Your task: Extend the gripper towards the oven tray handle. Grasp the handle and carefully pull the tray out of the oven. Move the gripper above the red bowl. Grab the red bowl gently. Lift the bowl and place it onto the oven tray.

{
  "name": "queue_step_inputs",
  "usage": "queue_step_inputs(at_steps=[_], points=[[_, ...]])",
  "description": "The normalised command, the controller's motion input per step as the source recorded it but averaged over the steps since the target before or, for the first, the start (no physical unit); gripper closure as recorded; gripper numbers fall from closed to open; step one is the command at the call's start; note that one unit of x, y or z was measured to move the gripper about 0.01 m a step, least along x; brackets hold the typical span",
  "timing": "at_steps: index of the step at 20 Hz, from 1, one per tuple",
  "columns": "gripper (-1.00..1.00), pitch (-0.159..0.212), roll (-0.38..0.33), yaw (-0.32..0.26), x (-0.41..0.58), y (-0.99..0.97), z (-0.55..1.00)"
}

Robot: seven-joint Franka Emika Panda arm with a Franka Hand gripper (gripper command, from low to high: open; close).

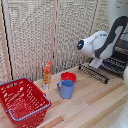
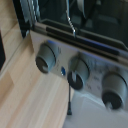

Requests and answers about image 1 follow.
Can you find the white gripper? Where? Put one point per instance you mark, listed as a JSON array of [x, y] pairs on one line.
[[96, 62]]

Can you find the red bowl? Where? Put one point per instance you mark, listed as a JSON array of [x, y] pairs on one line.
[[68, 76]]

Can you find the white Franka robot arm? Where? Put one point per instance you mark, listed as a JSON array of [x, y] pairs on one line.
[[103, 41]]

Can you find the black oven door rack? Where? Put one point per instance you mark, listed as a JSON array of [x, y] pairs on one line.
[[94, 74]]

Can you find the black dish rack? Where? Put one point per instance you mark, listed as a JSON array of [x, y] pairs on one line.
[[116, 63]]

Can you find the blue plastic mug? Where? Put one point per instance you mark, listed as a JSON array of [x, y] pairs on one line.
[[66, 90]]

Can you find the beige woven folding screen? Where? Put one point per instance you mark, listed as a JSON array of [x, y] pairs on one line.
[[26, 36]]

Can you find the red plastic shopping basket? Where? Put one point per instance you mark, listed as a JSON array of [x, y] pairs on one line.
[[23, 103]]

